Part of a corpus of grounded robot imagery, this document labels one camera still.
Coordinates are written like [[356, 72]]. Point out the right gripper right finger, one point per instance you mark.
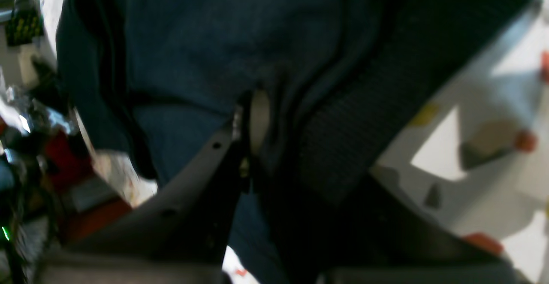
[[381, 241]]

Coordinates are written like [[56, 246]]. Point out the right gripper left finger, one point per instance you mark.
[[178, 236]]

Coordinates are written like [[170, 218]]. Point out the black t-shirt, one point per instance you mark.
[[156, 79]]

